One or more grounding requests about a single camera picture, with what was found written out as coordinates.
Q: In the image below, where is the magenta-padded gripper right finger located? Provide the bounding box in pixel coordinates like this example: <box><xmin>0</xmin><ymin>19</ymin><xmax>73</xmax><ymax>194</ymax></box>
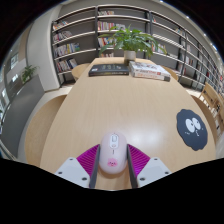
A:
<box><xmin>125</xmin><ymin>143</ymin><xmax>173</xmax><ymax>190</ymax></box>

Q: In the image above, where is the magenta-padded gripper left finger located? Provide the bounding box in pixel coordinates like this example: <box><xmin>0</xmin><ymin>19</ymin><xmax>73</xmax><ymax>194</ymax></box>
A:
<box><xmin>54</xmin><ymin>143</ymin><xmax>102</xmax><ymax>190</ymax></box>

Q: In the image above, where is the pale pink computer mouse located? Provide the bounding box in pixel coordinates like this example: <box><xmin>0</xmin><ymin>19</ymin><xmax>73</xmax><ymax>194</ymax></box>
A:
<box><xmin>98</xmin><ymin>131</ymin><xmax>129</xmax><ymax>175</ymax></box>

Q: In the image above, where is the dark cloud-shaped mouse pad with eyes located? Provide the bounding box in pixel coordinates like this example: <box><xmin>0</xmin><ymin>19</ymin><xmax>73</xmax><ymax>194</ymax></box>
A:
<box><xmin>175</xmin><ymin>108</ymin><xmax>209</xmax><ymax>152</ymax></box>

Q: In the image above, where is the black book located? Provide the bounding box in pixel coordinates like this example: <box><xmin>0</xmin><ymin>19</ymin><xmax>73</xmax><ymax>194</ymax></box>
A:
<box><xmin>88</xmin><ymin>63</ymin><xmax>130</xmax><ymax>78</ymax></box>

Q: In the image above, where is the small potted floor plant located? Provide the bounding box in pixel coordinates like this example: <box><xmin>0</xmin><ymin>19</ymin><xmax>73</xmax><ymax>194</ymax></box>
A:
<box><xmin>20</xmin><ymin>64</ymin><xmax>38</xmax><ymax>84</ymax></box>

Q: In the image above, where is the green potted plant white pot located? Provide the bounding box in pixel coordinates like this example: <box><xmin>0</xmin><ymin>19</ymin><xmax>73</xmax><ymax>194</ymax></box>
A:
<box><xmin>97</xmin><ymin>24</ymin><xmax>168</xmax><ymax>66</ymax></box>

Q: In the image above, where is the grey bookshelf unit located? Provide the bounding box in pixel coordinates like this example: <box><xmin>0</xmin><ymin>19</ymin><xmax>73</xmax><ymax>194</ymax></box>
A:
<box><xmin>50</xmin><ymin>3</ymin><xmax>224</xmax><ymax>98</ymax></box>

